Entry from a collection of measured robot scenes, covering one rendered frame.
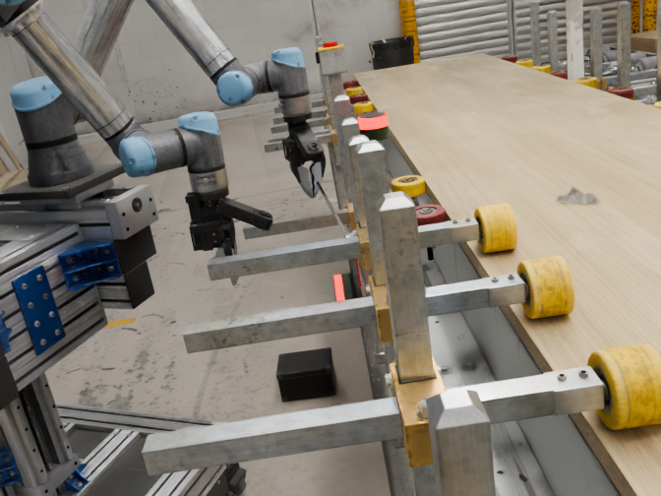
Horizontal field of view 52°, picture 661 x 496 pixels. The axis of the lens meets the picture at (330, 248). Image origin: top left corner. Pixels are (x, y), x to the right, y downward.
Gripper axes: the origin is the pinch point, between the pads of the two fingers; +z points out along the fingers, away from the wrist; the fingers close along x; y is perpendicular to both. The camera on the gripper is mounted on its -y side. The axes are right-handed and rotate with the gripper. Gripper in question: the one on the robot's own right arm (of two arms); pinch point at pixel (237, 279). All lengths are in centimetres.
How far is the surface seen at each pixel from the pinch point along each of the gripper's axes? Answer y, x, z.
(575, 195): -70, 7, -12
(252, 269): -6.9, 26.5, -12.2
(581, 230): -65, 23, -10
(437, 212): -43.1, 2.3, -10.1
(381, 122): -33.6, -1.2, -29.1
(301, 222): -14.3, -23.5, -3.0
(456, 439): -27, 98, -27
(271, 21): 17, -779, -31
